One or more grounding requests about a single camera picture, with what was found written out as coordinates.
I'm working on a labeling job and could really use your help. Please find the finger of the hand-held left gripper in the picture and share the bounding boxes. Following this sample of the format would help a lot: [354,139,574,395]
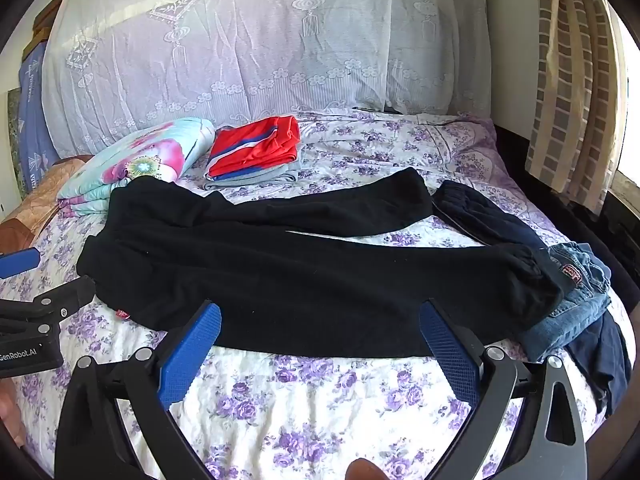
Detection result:
[0,275,96,335]
[0,247,41,280]

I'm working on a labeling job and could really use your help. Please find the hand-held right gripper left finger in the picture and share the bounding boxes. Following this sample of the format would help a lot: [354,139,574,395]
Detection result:
[54,300,222,480]

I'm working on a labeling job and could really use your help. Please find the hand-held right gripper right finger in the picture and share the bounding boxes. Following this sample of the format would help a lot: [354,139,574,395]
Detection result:
[419,299,588,480]

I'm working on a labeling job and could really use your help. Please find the black pants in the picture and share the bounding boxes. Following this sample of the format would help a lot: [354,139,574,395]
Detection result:
[77,166,576,361]

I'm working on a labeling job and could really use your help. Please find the person's left forearm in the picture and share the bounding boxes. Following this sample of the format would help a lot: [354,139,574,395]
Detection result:
[0,392,23,446]

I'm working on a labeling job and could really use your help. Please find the navy pants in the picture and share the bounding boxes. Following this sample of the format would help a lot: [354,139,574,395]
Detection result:
[431,180,633,416]

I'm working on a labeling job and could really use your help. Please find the brown blanket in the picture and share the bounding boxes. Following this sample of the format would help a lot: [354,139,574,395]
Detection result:
[0,154,95,256]

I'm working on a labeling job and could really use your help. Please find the purple floral bed sheet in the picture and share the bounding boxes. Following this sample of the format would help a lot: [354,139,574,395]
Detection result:
[0,107,636,480]

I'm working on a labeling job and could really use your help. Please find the blue jeans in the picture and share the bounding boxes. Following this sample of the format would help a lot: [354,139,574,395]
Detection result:
[517,242,613,363]

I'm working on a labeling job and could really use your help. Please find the folded floral quilt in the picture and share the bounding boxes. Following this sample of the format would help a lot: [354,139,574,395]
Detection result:
[56,117,217,218]

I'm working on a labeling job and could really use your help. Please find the blue patterned cloth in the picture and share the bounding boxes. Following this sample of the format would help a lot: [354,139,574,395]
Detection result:
[17,40,62,188]

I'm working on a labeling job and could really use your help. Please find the folded grey clothes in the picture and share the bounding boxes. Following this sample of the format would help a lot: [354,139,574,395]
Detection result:
[202,157,303,192]

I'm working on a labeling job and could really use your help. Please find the folded red shirt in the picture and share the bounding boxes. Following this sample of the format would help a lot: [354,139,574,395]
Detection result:
[206,116,302,180]

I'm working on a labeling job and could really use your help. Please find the checked beige curtain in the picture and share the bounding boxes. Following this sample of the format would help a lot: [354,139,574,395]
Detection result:
[525,0,628,213]

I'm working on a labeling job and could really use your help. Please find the white lace curtain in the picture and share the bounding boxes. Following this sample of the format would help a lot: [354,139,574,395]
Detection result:
[42,0,491,161]

